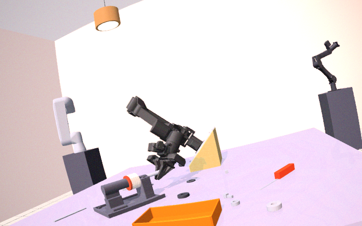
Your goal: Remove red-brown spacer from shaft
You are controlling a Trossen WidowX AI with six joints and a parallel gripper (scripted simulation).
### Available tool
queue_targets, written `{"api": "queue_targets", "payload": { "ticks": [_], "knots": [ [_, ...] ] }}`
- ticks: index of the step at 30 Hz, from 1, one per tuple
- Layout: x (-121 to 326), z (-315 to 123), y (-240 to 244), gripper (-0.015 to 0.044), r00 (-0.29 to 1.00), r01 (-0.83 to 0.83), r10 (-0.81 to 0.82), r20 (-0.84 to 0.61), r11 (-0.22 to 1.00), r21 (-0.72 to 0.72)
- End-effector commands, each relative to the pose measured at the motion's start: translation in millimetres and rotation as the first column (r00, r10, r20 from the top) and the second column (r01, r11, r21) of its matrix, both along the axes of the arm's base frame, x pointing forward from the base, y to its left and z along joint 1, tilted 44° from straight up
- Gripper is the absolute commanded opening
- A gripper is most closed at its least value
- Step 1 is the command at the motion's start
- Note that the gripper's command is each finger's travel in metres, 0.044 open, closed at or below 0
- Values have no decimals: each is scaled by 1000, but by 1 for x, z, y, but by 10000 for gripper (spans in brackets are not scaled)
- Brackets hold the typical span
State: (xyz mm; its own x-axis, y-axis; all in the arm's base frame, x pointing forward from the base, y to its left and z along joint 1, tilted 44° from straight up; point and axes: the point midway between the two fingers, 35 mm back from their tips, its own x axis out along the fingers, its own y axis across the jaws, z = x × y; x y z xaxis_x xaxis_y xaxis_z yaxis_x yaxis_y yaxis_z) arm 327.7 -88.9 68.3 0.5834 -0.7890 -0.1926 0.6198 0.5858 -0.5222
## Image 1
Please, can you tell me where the red-orange ring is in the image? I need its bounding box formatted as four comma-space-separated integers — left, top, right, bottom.
123, 176, 132, 191

